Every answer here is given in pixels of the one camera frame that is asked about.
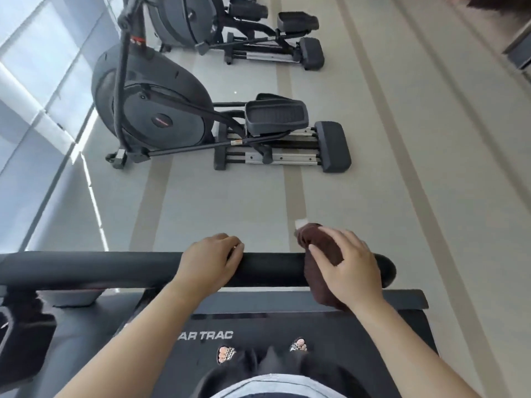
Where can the person's left forearm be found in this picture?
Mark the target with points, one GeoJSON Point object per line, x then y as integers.
{"type": "Point", "coordinates": [141, 344]}

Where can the black trousers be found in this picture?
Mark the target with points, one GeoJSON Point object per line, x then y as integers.
{"type": "Point", "coordinates": [265, 362]}

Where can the person's right thumb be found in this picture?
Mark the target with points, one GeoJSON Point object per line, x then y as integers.
{"type": "Point", "coordinates": [322, 257]}

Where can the person's left hand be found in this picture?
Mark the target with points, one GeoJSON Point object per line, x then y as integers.
{"type": "Point", "coordinates": [205, 263]}

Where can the dark equipment base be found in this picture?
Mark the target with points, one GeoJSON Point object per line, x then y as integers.
{"type": "Point", "coordinates": [520, 49]}

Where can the grey black elliptical trainer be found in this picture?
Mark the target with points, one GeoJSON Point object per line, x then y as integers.
{"type": "Point", "coordinates": [182, 20]}
{"type": "Point", "coordinates": [166, 107]}

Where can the large glass window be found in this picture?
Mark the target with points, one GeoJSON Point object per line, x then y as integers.
{"type": "Point", "coordinates": [37, 78]}

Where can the person's right forearm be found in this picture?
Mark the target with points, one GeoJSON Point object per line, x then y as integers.
{"type": "Point", "coordinates": [410, 352]}

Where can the person's right hand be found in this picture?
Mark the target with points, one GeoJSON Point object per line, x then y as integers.
{"type": "Point", "coordinates": [356, 273]}

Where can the grey shirt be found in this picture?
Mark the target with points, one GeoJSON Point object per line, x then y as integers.
{"type": "Point", "coordinates": [276, 387]}

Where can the black treadmill deck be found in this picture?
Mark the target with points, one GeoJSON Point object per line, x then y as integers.
{"type": "Point", "coordinates": [352, 331]}

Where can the brown cleaning cloth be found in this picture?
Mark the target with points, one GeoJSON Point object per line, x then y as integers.
{"type": "Point", "coordinates": [316, 283]}

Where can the black padded treadmill handrail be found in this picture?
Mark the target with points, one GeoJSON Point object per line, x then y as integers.
{"type": "Point", "coordinates": [124, 269]}

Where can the person's left fingers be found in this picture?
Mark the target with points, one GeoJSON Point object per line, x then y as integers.
{"type": "Point", "coordinates": [232, 246]}

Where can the beaded sandal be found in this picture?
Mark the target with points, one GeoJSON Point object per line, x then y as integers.
{"type": "Point", "coordinates": [226, 354]}
{"type": "Point", "coordinates": [298, 345]}

